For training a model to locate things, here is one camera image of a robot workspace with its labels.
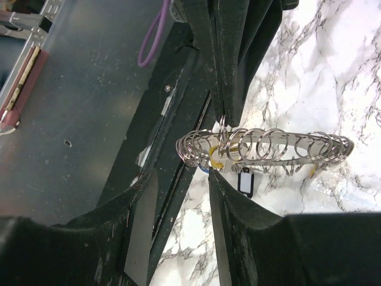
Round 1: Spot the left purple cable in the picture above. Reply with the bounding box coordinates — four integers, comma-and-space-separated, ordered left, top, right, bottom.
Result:
138, 0, 171, 68

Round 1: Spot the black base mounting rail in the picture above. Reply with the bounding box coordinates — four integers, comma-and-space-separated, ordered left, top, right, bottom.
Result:
99, 22, 213, 285

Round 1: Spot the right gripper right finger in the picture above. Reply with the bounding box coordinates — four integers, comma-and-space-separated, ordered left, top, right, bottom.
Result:
209, 170, 380, 285

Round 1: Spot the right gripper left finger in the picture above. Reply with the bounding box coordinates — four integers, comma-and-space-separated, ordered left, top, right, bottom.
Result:
1, 171, 158, 285

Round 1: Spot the black key tag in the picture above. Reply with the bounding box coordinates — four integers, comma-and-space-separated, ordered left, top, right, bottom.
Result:
238, 167, 254, 198

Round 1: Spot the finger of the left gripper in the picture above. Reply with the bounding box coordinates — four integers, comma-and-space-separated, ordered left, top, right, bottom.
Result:
184, 1, 229, 119
214, 1, 249, 126

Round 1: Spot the yellow capped key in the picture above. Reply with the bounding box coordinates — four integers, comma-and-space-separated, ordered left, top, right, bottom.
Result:
209, 145, 237, 170
308, 166, 318, 178

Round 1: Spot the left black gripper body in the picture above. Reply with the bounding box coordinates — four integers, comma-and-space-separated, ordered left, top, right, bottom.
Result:
166, 0, 301, 78

